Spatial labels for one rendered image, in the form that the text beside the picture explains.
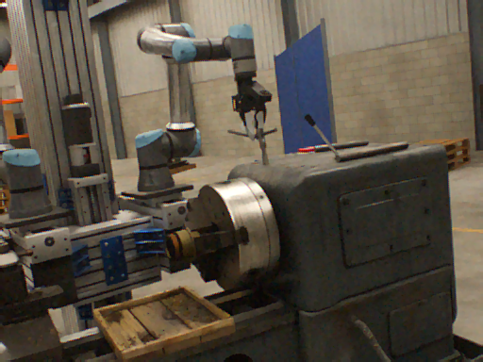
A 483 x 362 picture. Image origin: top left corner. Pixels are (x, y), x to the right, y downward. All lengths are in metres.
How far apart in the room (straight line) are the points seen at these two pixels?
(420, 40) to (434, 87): 1.07
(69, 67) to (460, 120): 10.56
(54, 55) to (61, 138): 0.32
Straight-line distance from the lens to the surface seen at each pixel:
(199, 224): 1.54
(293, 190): 1.43
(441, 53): 12.29
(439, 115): 12.36
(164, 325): 1.51
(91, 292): 2.07
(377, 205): 1.59
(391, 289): 1.66
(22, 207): 1.98
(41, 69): 2.21
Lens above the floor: 1.44
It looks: 8 degrees down
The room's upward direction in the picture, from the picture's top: 7 degrees counter-clockwise
